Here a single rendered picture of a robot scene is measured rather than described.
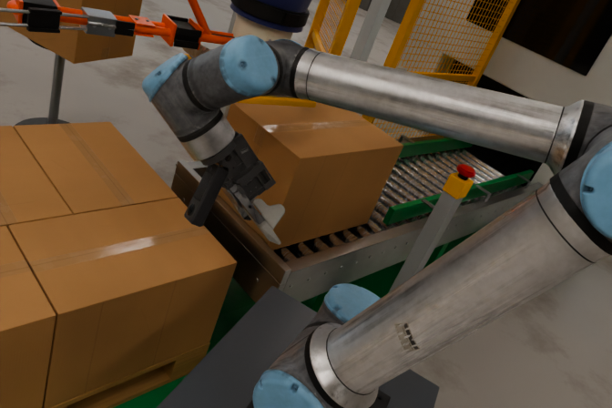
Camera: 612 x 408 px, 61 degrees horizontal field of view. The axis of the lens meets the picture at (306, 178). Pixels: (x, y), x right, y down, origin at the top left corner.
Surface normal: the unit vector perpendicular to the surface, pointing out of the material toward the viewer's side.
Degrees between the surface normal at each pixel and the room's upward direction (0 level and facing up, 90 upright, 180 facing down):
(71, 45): 90
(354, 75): 57
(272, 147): 90
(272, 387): 93
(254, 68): 48
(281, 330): 0
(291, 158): 90
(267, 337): 0
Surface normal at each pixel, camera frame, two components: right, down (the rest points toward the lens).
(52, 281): 0.33, -0.83
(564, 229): -0.58, 0.08
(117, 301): 0.64, 0.55
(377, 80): -0.29, -0.27
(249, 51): 0.80, -0.19
